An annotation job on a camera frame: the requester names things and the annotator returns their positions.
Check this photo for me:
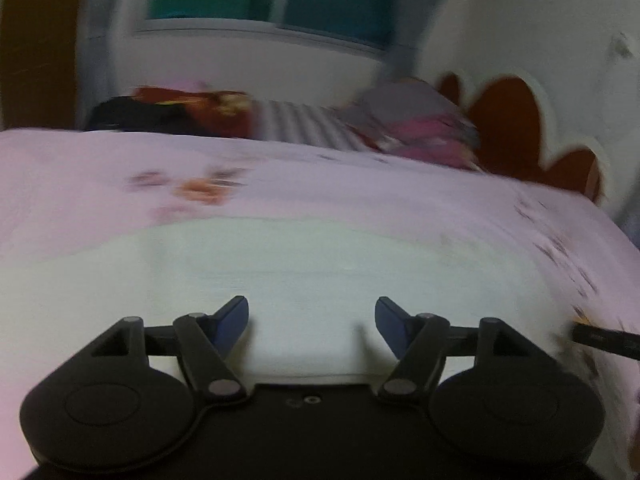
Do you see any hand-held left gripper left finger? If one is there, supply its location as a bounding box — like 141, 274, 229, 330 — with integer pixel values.
75, 296, 251, 404

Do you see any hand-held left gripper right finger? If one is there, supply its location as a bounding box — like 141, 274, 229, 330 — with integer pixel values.
375, 296, 557, 407

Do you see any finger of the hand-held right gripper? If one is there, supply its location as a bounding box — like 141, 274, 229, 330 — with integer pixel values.
571, 323, 640, 361

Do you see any white small garment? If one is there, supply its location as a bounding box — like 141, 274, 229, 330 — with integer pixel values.
7, 216, 576, 386

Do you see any pink floral bed sheet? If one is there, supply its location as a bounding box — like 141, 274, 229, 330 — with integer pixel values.
0, 127, 640, 480

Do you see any pink folded garment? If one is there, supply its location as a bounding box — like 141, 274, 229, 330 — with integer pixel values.
357, 111, 484, 172

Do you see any grey striped pillow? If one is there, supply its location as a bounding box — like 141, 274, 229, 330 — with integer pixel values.
249, 99, 373, 152

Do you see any red floral blanket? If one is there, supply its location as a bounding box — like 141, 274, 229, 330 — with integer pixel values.
131, 85, 257, 139

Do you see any red heart-shaped headboard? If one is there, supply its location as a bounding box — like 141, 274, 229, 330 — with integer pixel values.
437, 72, 609, 207

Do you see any black cloth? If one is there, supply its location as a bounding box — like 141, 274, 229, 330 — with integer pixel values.
84, 95, 173, 136

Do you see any small pink cloth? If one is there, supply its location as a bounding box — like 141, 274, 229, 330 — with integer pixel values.
169, 78, 212, 93

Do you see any grey window curtain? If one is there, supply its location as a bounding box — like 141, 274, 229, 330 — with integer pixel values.
372, 0, 441, 83
75, 0, 133, 128

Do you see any brown wooden door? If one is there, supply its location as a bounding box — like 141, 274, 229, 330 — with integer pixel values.
0, 0, 82, 132

